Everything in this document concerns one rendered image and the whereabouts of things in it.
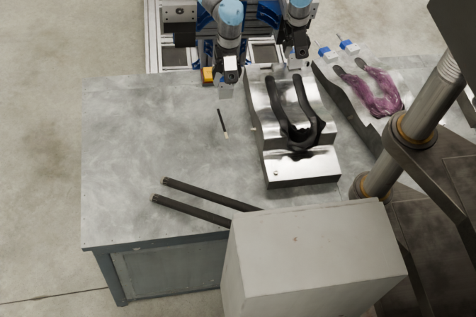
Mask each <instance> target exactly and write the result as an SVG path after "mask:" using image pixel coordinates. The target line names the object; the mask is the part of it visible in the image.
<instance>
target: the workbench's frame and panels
mask: <svg viewBox="0 0 476 317"><path fill-rule="evenodd" d="M229 234H230V230H229V231H218V232H212V233H206V234H195V235H188V236H177V237H171V238H160V239H154V240H148V241H137V242H131V243H119V244H113V245H107V246H96V247H90V248H82V250H83V252H86V251H92V253H93V255H94V257H95V259H96V261H97V263H98V266H99V267H100V269H101V272H102V274H103V277H104V279H105V281H106V283H107V285H108V288H109V289H110V292H111V294H112V296H113V299H114V301H115V303H116V305H117V307H119V306H121V307H124V306H127V305H128V302H129V301H137V300H142V299H151V298H157V297H163V296H172V295H177V294H187V293H192V292H201V291H207V290H212V289H220V283H221V278H222V271H223V267H224V262H225V255H226V250H227V243H228V238H229Z"/></svg>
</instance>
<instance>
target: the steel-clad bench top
mask: <svg viewBox="0 0 476 317"><path fill-rule="evenodd" d="M442 56H443V53H441V54H421V55H410V56H399V57H379V58H378V59H379V60H380V61H381V62H383V63H384V64H387V65H389V66H391V67H393V68H395V69H396V70H398V72H399V73H400V74H401V76H402V78H403V79H404V81H405V83H406V84H407V86H408V88H409V90H410V91H411V93H412V95H413V96H414V97H415V98H416V97H417V95H418V93H419V92H420V90H421V88H422V87H423V85H424V84H425V82H426V80H427V79H428V77H429V76H430V74H431V72H432V71H433V69H434V67H435V66H437V64H438V61H439V60H440V58H441V57H442ZM243 75H244V67H242V74H241V76H240V78H239V80H238V82H237V83H236V84H235V86H233V89H234V90H233V96H232V98H230V99H220V100H219V98H218V94H217V88H218V87H217V88H216V87H215V86H204V87H203V86H202V81H201V77H200V70H193V71H173V72H162V73H151V74H131V75H120V76H100V77H89V78H82V113H81V248H90V247H96V246H107V245H113V244H119V243H131V242H137V241H148V240H154V239H160V238H171V237H177V236H188V235H195V234H206V233H212V232H218V231H229V230H230V229H227V228H225V227H223V226H219V225H217V224H214V223H211V222H209V221H205V220H202V219H199V218H197V217H193V216H191V215H189V214H185V213H183V212H180V211H177V210H175V209H171V208H168V207H165V206H163V205H160V204H157V203H155V202H152V201H150V200H149V197H150V195H151V194H152V193H157V194H158V195H162V196H165V197H168V198H171V199H173V200H176V201H179V202H182V203H185V204H189V205H190V206H193V207H197V208H199V209H203V210H205V211H207V212H211V213H213V214H217V215H220V216H222V217H225V218H228V219H231V220H232V217H233V214H237V213H243V212H241V211H238V210H235V209H232V208H229V207H226V206H223V205H221V204H218V203H215V202H211V201H209V200H205V199H203V198H201V197H197V196H195V195H191V194H188V193H186V192H182V191H180V190H177V189H174V188H170V187H168V186H165V185H162V184H161V183H160V179H161V177H162V176H166V177H169V178H173V179H175V180H179V181H181V182H184V183H188V184H190V185H193V186H196V187H198V188H202V189H204V190H208V191H211V192H214V193H217V194H219V195H223V196H225V197H229V198H232V199H234V200H238V201H240V202H244V203H247V204H250V205H253V206H255V207H259V208H262V209H265V210H268V209H280V208H286V207H297V206H304V205H311V204H322V203H328V202H340V201H347V200H349V188H350V186H351V184H352V182H353V180H354V178H355V177H356V176H357V175H358V174H359V173H362V172H364V171H370V170H371V169H372V167H373V166H374V164H375V162H376V161H377V159H376V158H375V157H374V155H373V154H372V153H371V151H370V149H369V148H368V147H367V146H366V144H365V143H364V142H363V140H362V139H361V138H360V136H359V135H358V133H357V132H356V131H355V129H354V128H353V127H352V125H351V124H350V122H349V121H348V120H347V119H346V117H345V116H344V114H343V113H342V112H341V111H340V109H339V108H338V106H337V105H336V103H335V102H334V101H333V100H332V98H331V97H330V95H329V94H328V93H327V92H326V90H325V89H324V87H323V86H322V84H321V83H320V82H319V81H318V79H317V77H316V76H315V75H314V79H315V82H316V85H317V89H318V91H319V96H320V98H321V101H322V104H323V106H324V107H325V108H326V109H327V111H328V112H329V114H330V115H331V116H332V118H333V120H334V123H335V125H336V130H337V134H336V138H335V140H334V150H335V153H336V157H337V160H338V162H339V166H340V169H341V173H342V175H341V177H340V179H339V181H338V182H337V183H325V184H318V185H305V186H298V187H291V188H279V189H272V190H267V189H266V184H265V180H264V174H263V171H262V167H261V161H260V157H259V151H258V148H257V144H256V138H255V135H254V131H253V132H251V130H250V129H251V128H253V125H252V121H251V115H250V112H249V106H248V103H247V97H246V93H245V90H244V84H243ZM218 108H219V109H220V113H221V116H222V120H223V122H224V125H225V129H226V131H227V135H228V139H226V138H225V133H224V131H223V128H222V125H221V121H220V118H219V115H218V113H217V109H218ZM442 120H443V121H444V122H445V125H444V127H447V128H448V129H450V130H452V131H453V132H455V133H457V134H459V135H460V136H462V137H464V138H466V139H467V140H469V141H471V142H472V143H474V144H476V128H470V126H469V124H468V121H467V120H466V118H465V116H464V114H463V112H462V110H461V109H460V106H459V105H458V102H457V100H455V102H454V103H453V104H452V106H451V107H450V108H449V110H448V112H447V113H446V114H445V115H444V116H443V118H442Z"/></svg>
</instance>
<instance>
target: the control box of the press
mask: <svg viewBox="0 0 476 317"><path fill-rule="evenodd" d="M407 275H408V272H407V268H406V265H405V264H404V260H403V257H402V254H401V252H400V248H399V246H398V244H397V240H396V238H395V235H394V232H393V230H392V226H391V224H390V220H389V218H388V215H387V212H386V210H385V206H384V204H383V202H379V200H378V198H377V197H371V198H365V199H358V200H347V201H340V202H328V203H322V204H311V205H304V206H297V207H286V208H280V209H268V210H261V211H255V212H243V213H237V214H233V217H232V223H231V227H230V231H229V238H228V243H227V250H226V255H225V262H224V267H223V271H222V278H221V283H220V288H221V294H222V303H223V309H224V314H225V317H359V316H361V315H362V314H363V313H364V312H366V311H367V310H368V309H369V308H370V307H371V306H372V305H373V304H374V303H376V302H377V301H378V300H379V299H381V298H382V297H383V296H384V295H385V294H387V293H388V292H389V291H390V290H391V289H392V288H393V287H394V286H395V285H397V284H398V283H399V282H400V281H402V280H403V279H404V278H405V277H406V276H407Z"/></svg>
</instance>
